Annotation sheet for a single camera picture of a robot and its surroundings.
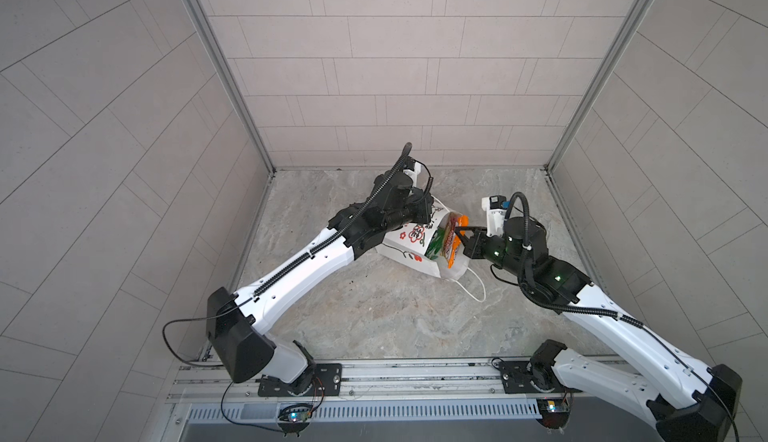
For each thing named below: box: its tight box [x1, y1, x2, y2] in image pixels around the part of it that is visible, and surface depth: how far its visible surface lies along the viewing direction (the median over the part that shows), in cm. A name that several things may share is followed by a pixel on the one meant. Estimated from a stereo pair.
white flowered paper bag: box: [376, 206, 470, 281], surface depth 78 cm
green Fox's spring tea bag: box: [425, 226, 445, 260], surface depth 73 cm
